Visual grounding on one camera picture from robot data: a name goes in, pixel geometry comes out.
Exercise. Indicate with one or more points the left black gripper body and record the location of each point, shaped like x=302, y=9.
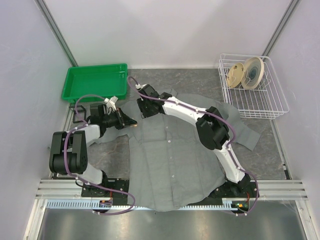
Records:
x=119, y=120

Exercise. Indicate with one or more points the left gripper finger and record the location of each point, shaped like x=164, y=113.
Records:
x=126, y=119
x=129, y=123

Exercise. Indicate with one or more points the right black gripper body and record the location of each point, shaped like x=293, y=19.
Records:
x=145, y=109

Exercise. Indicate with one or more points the grey button shirt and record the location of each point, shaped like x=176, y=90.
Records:
x=169, y=167

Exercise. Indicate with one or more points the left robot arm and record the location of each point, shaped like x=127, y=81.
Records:
x=68, y=152

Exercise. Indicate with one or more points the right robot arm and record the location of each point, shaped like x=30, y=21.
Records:
x=213, y=131

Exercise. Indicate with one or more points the black box orange brooch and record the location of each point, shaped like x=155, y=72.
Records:
x=79, y=114

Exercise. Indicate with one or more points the green plastic tray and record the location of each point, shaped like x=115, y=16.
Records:
x=101, y=80

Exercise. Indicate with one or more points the beige plate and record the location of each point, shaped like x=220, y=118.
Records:
x=235, y=75

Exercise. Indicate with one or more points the beige bowl blue centre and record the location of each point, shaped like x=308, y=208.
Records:
x=253, y=73

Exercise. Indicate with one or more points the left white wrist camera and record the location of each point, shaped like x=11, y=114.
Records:
x=111, y=102

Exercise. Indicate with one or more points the white wire basket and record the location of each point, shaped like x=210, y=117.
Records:
x=267, y=101

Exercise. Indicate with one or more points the blue-white cable duct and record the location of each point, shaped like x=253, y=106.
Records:
x=87, y=204

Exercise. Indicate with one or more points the aluminium frame rail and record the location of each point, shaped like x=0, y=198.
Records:
x=66, y=188

